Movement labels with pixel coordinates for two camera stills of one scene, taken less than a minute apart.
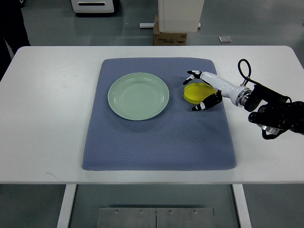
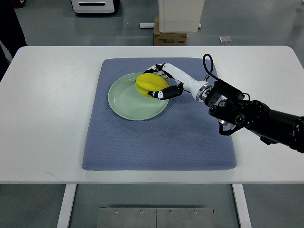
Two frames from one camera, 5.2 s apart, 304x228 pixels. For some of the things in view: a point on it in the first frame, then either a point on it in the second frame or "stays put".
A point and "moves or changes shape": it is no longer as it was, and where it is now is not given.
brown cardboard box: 167,38 stays put
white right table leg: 242,205 stays put
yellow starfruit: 196,93 moves or changes shape
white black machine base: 92,6 stays put
